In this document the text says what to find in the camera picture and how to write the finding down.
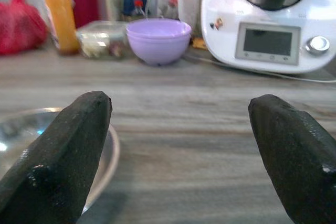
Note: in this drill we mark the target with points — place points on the stainless steel bowl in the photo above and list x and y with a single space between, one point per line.
18 129

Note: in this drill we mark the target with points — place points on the dark blue jar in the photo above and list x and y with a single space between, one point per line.
130 2

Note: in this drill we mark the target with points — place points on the orange sauce squeeze bottle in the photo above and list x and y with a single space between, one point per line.
61 16

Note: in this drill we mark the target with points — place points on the orange snack packet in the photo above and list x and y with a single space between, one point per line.
198 43

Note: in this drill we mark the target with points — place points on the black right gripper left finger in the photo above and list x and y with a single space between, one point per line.
55 161

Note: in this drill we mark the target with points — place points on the white kitchen cooking machine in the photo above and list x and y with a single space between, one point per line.
225 37

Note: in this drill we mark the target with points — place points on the purple plastic bowl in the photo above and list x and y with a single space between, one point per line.
157 52
157 27

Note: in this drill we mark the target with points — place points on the clear lidded food container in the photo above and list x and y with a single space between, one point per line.
97 37

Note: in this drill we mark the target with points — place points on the red plastic bag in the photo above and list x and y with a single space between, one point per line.
18 24

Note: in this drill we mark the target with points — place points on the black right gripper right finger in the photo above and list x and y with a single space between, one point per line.
296 161

